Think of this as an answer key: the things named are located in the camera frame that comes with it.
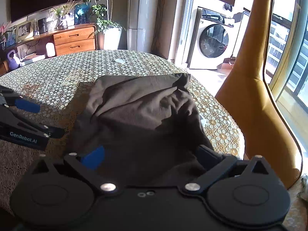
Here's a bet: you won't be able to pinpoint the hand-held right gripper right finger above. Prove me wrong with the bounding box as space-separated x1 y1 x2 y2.
182 145 271 195

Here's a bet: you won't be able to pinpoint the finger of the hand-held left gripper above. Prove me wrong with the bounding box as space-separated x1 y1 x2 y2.
0 85 40 114
0 106 65 140

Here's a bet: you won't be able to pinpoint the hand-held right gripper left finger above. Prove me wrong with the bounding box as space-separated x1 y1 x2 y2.
30 145 118 194

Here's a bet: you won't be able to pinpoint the brown t-shirt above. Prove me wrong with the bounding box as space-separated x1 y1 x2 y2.
64 73 225 188

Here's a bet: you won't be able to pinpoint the purple kettlebell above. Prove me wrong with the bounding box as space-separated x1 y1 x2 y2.
7 50 21 70

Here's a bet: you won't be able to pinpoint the white router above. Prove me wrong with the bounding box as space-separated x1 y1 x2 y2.
18 48 46 65

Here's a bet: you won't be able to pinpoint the small white appliance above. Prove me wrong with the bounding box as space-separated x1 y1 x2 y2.
46 42 56 58

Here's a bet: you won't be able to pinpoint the tan leather chair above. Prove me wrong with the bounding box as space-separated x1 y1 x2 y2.
215 0 302 189

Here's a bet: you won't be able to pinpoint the framed photo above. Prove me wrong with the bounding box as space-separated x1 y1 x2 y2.
16 19 34 42

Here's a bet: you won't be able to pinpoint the pink flowers in vase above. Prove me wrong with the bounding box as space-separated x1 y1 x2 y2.
0 22 12 51

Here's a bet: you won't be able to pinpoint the black speaker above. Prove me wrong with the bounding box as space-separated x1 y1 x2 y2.
38 18 48 34

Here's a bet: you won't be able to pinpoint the wooden console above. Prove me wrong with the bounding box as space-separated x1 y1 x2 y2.
0 23 97 76

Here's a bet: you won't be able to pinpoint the glass vase with plant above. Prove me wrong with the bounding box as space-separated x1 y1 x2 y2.
49 0 80 30

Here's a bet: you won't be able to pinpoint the potted plant in white pot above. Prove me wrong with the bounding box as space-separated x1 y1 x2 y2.
78 0 126 51

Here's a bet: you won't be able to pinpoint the blue picture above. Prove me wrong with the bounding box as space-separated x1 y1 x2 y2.
74 2 92 25

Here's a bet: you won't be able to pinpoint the white washing machine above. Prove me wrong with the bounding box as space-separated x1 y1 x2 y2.
189 7 237 70

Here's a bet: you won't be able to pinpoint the white standing air conditioner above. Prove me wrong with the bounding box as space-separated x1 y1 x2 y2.
127 0 160 53

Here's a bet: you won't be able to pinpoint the brown curtain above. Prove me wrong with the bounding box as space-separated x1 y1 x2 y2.
151 0 180 59

